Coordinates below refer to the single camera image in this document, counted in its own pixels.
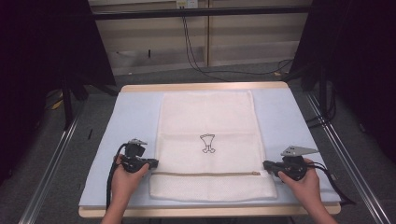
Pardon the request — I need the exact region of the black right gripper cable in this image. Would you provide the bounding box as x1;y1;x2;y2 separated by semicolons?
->
306;161;357;207

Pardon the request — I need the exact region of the black wall cable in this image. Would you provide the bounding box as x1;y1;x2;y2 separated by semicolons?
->
181;14;295;82

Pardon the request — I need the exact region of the black horizontal bar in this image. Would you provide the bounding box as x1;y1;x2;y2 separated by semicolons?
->
92;5;313;21

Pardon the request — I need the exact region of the black metal stand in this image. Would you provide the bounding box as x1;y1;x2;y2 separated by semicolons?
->
59;73;78;131
306;66;337;129

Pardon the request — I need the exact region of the wooden table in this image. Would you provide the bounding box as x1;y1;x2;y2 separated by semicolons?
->
78;81;343;218

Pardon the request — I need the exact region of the white wall outlet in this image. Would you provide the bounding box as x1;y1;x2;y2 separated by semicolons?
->
176;0;199;9

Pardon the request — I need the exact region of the light blue mat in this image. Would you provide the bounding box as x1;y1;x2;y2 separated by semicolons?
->
78;88;342;208

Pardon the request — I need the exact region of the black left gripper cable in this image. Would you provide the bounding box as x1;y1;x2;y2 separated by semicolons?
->
106;143;129;211

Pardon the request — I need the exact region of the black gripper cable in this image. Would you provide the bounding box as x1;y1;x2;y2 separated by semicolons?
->
106;143;129;211
306;161;357;207

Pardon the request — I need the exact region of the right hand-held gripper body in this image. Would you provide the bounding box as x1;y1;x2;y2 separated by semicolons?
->
271;145;320;182

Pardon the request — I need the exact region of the person's right hand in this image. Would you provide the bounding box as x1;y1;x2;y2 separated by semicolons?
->
277;158;322;207

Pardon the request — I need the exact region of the aluminium floor rail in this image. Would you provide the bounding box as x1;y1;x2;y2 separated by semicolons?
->
18;102;86;224
304;92;391;224

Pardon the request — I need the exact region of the white mesh laundry bag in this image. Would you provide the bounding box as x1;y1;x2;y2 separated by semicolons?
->
148;90;278;203

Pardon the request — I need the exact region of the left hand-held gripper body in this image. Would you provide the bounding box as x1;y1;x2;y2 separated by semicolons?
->
120;138;149;174

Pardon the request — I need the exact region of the person's left hand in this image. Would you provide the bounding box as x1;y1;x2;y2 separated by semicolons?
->
110;154;150;203

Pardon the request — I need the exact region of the black curtain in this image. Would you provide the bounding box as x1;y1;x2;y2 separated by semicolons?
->
288;0;396;164
0;0;117;186

